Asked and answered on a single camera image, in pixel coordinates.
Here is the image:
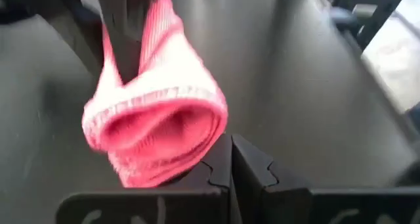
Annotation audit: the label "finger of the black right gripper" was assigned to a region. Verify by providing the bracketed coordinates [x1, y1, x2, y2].
[88, 0, 158, 85]

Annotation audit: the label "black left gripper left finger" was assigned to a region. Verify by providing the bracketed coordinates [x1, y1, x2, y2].
[55, 133, 232, 224]

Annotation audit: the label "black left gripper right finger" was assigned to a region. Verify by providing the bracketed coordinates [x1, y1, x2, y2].
[231, 134, 420, 224]

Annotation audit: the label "pink microfiber towel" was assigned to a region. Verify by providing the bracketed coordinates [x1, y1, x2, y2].
[81, 0, 229, 189]

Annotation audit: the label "black aluminium table frame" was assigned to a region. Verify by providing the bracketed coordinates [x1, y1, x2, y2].
[327, 0, 413, 51]

